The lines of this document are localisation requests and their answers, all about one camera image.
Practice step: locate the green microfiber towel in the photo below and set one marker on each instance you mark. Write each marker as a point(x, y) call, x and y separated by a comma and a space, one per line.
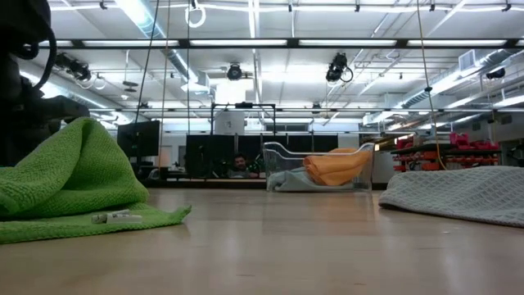
point(82, 176)

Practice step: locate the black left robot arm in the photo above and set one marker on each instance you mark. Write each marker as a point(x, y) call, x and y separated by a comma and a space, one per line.
point(20, 41)

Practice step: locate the black ceiling dome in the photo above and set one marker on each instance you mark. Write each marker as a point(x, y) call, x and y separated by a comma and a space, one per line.
point(495, 73)

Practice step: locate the black ceiling track light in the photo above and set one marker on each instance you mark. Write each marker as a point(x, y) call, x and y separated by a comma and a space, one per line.
point(336, 67)
point(75, 67)

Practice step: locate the light blue microfiber towel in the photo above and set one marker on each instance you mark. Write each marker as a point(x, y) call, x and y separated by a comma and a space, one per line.
point(294, 182)

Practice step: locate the silver ventilation duct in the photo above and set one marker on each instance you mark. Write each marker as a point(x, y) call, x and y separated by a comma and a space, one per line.
point(471, 65)

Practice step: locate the grey waffle microfiber towel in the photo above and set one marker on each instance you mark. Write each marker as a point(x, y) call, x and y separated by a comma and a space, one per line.
point(450, 192)

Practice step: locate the white green-towel label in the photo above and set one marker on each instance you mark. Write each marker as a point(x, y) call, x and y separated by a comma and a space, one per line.
point(116, 217)

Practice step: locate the black computer monitor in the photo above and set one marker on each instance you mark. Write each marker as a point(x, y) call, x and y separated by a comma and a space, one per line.
point(139, 137)

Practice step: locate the black room partition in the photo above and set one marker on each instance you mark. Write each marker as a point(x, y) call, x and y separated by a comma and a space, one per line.
point(204, 153)

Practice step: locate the orange microfiber towel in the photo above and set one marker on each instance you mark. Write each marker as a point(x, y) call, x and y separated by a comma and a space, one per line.
point(335, 168)

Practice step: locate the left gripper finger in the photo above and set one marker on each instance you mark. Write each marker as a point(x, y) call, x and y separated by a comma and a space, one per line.
point(61, 108)

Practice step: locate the person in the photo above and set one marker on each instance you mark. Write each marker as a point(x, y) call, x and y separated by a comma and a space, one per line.
point(241, 166)

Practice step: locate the black overhead crossbar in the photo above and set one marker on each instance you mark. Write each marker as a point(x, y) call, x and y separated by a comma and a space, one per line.
point(184, 43)

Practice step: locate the clear plastic bin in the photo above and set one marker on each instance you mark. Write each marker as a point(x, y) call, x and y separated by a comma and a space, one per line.
point(278, 160)

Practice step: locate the round black ceiling spotlight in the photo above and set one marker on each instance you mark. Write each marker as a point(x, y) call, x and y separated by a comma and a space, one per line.
point(234, 72)

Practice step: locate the white ceiling air vent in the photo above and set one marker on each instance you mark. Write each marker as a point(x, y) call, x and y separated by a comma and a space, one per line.
point(466, 60)

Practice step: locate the red storage bins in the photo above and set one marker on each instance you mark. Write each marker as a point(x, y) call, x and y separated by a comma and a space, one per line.
point(462, 143)

